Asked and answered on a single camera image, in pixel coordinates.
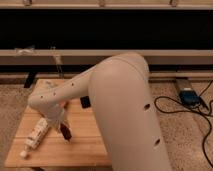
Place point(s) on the wooden table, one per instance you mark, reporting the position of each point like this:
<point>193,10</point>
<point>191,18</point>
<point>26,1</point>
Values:
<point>85,148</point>

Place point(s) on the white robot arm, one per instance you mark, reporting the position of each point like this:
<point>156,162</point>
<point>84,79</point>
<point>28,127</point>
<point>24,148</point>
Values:
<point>120,98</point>

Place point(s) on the dark red pepper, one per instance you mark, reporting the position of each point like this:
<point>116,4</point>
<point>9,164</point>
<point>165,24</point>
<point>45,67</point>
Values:
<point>66,132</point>

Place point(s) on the white squeeze tube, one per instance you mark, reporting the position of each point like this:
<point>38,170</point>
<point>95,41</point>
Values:
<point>35,137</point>

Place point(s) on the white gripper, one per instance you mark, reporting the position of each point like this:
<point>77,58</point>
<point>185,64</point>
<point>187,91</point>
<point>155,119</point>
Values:
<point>58,120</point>

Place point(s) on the blue power adapter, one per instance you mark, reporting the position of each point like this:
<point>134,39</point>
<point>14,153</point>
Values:
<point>189,98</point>

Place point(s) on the black table leg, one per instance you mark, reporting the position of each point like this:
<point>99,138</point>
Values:
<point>30,79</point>

